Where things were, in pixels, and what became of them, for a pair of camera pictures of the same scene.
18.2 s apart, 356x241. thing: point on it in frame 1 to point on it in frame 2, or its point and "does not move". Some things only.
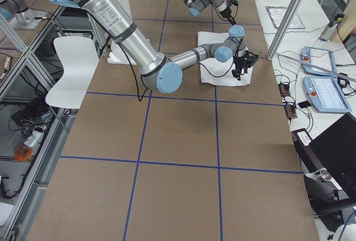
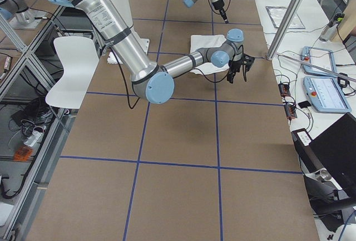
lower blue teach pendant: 325,95 does not move
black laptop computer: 332,151 does not move
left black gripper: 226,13 to 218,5
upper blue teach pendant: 320,58 does not move
